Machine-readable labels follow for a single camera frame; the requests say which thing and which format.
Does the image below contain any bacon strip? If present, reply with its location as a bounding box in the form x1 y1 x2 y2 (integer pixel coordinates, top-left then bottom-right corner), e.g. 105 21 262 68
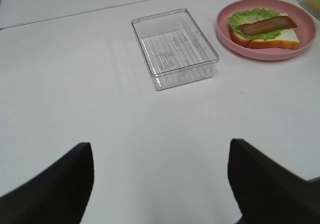
238 16 297 36

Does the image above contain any bread slice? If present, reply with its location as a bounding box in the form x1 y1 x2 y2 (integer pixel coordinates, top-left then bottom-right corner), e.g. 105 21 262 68
229 24 301 50

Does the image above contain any left clear plastic tray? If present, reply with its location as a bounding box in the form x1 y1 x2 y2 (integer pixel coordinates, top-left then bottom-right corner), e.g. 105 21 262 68
131 8 220 91

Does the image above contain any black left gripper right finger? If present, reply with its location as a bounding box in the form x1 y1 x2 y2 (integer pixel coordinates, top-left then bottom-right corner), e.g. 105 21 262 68
227 138 320 224

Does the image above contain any green lettuce leaf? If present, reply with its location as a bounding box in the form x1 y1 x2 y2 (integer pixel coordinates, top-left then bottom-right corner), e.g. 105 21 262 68
229 7 288 41

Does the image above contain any pink round plate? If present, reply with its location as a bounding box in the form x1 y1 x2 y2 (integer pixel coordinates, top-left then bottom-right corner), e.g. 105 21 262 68
216 0 317 61

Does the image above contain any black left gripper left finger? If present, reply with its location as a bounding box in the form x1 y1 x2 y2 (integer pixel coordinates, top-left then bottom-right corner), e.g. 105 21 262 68
0 142 95 224

